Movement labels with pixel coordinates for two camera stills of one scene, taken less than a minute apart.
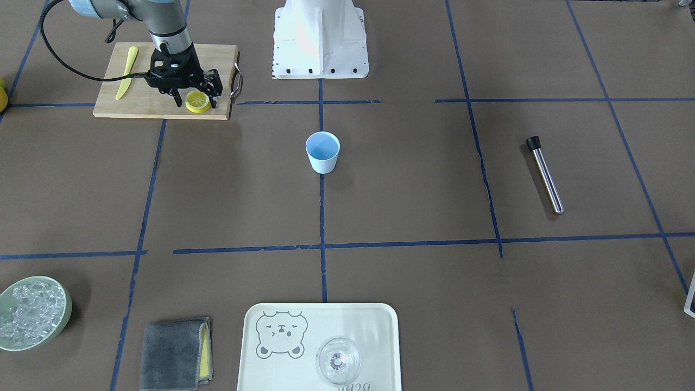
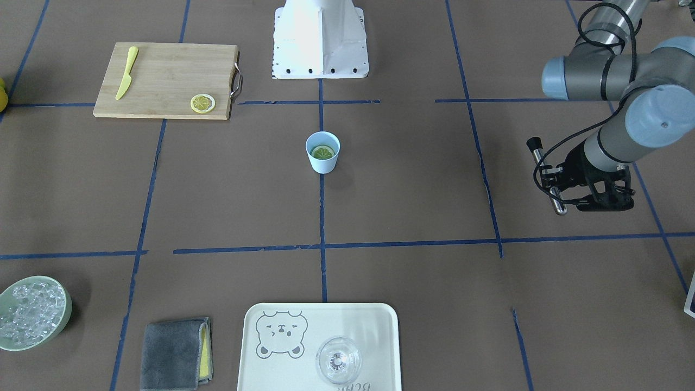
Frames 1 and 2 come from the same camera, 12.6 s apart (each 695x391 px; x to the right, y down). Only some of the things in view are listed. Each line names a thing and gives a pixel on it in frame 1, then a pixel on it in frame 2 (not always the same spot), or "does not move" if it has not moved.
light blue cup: [323, 148] does not move
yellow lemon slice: [197, 101] to [322, 152]
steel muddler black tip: [534, 143] does not move
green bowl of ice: [33, 312] does not move
